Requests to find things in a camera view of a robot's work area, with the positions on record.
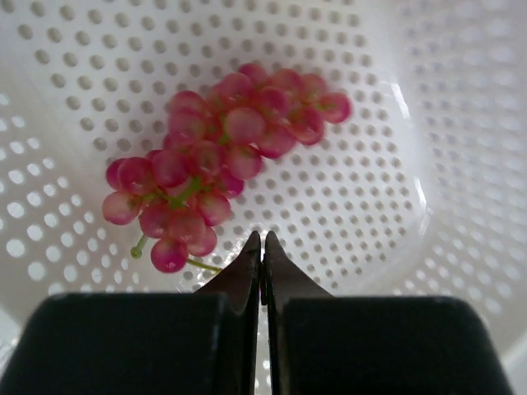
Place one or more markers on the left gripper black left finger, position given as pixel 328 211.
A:
pixel 145 343

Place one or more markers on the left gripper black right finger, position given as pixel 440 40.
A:
pixel 324 344

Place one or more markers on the red toy grape bunch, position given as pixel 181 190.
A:
pixel 215 143

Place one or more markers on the white perforated plastic basket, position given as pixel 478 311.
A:
pixel 421 192

